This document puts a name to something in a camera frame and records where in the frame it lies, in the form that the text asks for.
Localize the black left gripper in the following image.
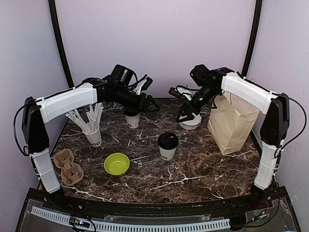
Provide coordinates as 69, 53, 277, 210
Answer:
113, 86, 160, 113

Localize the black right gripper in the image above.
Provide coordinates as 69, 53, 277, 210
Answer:
176, 85, 220, 123

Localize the white paper coffee cup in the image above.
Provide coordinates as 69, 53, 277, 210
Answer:
125, 114, 140, 129

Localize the black plastic cup lid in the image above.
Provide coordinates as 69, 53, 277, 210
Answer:
158, 132, 179, 150

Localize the brown paper takeout bag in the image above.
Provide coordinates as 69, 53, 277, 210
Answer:
207, 92, 259, 156

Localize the brown cardboard cup carrier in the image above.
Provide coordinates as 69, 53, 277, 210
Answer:
53, 149, 84, 186

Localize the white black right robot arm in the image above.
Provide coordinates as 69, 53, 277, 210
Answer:
169, 64, 290, 190

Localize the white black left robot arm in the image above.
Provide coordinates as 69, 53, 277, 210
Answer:
13, 76, 159, 211

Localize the white scalloped ceramic bowl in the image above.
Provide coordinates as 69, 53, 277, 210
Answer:
179, 114, 202, 130

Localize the bundle of white wrapped straws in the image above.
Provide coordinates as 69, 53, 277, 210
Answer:
65, 103, 104, 134

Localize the white cup holding straws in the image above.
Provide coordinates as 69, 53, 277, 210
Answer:
83, 129, 102, 147

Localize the lime green bowl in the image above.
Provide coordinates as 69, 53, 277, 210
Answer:
104, 153, 130, 176

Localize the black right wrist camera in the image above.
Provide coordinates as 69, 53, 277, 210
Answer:
190, 64, 213, 87

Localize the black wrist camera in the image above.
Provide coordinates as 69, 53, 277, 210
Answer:
111, 64, 133, 86
190, 64, 213, 87

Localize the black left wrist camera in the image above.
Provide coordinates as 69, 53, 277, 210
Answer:
111, 64, 133, 86

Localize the black front table rail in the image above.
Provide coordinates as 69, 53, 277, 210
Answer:
26, 187, 288, 220

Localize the white slotted cable duct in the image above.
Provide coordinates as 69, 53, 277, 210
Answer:
30, 206, 230, 232

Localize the black corner frame post right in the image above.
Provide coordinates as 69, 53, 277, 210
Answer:
241, 0, 263, 76

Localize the black corner frame post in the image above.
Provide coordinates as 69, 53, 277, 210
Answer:
48, 0, 76, 87
241, 0, 263, 76

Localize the black corner frame post left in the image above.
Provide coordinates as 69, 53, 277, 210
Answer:
48, 0, 76, 87

